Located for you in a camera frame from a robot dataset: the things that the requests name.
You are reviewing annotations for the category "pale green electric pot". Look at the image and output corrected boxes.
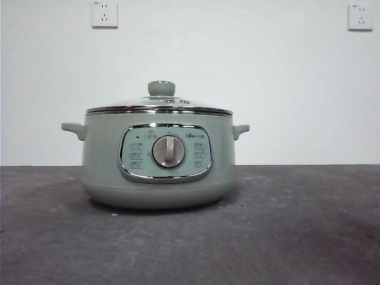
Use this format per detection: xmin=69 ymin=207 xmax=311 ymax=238
xmin=60 ymin=111 xmax=251 ymax=210

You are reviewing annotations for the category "white wall socket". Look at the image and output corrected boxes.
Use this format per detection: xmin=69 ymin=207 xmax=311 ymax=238
xmin=347 ymin=3 xmax=374 ymax=32
xmin=91 ymin=0 xmax=119 ymax=30

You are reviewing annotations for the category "glass lid with green knob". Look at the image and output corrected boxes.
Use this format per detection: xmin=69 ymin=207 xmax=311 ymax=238
xmin=85 ymin=80 xmax=234 ymax=115

